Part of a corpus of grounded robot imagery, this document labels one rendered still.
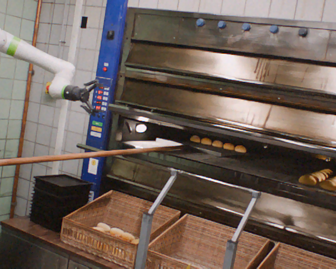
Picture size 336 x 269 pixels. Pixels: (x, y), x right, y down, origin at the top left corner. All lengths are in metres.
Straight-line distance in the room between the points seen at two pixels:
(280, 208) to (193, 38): 1.17
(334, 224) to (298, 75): 0.84
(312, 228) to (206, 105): 0.95
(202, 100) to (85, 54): 0.99
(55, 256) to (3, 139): 1.17
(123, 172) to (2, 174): 1.06
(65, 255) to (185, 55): 1.44
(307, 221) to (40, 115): 2.12
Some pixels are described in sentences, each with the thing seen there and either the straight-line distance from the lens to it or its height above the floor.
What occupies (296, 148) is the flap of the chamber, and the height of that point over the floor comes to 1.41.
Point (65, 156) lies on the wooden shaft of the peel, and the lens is 2.44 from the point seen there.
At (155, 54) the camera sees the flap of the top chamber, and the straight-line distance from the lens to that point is 3.21.
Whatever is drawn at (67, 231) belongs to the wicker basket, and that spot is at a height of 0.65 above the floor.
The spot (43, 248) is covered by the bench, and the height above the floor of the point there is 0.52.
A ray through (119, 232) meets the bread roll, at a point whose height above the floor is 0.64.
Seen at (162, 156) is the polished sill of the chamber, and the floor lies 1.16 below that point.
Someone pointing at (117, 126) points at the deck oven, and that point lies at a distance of 3.34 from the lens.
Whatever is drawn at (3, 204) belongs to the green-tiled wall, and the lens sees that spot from 4.02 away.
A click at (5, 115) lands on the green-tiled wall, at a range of 3.81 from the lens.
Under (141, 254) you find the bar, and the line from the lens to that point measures 2.59.
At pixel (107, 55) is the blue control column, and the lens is 3.39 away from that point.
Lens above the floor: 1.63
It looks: 6 degrees down
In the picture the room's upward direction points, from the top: 9 degrees clockwise
